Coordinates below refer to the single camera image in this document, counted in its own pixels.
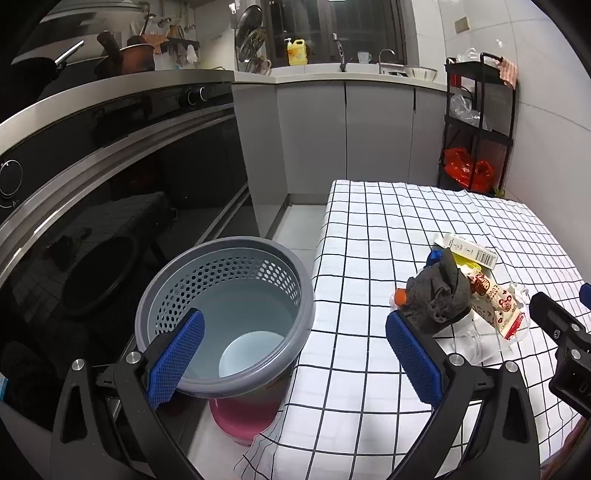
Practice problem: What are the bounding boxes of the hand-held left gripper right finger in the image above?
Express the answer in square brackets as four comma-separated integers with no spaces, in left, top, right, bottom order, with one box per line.
[385,310,541,480]

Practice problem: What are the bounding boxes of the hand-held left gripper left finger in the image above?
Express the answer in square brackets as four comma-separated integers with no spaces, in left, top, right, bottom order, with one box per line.
[50,308,206,480]

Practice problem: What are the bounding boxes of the white red printed snack wrapper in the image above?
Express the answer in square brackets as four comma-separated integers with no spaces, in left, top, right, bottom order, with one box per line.
[464,270,532,342]

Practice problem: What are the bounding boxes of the clear plastic bag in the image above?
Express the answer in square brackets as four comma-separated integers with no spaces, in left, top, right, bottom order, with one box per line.
[390,295,509,366]

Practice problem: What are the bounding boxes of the grey cloth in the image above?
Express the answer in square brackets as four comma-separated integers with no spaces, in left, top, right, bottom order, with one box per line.
[406,248,472,324]

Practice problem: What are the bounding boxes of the grey perforated plastic basket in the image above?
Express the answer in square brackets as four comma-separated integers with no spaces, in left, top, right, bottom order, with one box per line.
[135,236,316,398]

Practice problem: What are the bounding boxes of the pink plastic stool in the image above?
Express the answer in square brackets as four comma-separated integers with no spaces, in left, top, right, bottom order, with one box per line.
[209,394,283,446]

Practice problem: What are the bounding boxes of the white green paper carton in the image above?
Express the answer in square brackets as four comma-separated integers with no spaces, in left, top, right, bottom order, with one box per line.
[433,232,501,270]

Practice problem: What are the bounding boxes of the white black checked tablecloth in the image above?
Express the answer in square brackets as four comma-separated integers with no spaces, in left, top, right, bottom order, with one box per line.
[233,179,591,480]

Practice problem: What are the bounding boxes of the red plastic bag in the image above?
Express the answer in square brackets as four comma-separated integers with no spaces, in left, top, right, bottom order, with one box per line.
[471,159,494,192]
[444,148,476,186]

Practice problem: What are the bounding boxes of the black glass built-in appliance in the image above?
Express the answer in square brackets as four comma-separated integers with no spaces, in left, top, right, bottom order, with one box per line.
[0,83,262,430]

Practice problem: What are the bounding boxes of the clear bag on rack shelf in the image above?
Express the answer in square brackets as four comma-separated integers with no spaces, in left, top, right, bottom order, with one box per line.
[449,92,488,132]

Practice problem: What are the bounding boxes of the red checked cloth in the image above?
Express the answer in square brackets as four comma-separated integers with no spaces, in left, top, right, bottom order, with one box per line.
[498,58,518,88]

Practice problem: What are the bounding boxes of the grey kitchen cabinets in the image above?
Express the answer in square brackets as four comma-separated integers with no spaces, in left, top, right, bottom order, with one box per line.
[231,76,451,208]

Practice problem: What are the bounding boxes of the black metal shelf rack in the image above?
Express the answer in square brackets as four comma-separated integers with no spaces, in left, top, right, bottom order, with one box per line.
[436,53,518,195]

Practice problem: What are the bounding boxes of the copper brown pot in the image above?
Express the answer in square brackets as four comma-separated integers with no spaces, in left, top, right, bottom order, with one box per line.
[95,31,157,77]

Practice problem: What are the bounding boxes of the metal dish rack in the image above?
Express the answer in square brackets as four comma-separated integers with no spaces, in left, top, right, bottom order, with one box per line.
[235,25,273,75]

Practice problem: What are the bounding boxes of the yellow detergent bottle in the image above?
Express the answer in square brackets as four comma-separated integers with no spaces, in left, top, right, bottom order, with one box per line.
[284,38,309,66]

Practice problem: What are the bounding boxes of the black hanging pan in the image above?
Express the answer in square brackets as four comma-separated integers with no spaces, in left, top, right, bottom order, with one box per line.
[235,4,264,47]

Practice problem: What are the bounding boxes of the dark window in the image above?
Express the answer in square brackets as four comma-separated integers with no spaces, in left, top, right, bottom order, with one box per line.
[261,0,407,65]

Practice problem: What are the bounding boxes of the black range hood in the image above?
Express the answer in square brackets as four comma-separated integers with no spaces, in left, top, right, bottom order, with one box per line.
[11,0,153,65]

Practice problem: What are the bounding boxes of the dark wok with metal handle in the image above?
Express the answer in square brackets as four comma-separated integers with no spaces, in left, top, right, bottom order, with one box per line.
[9,41,85,93]

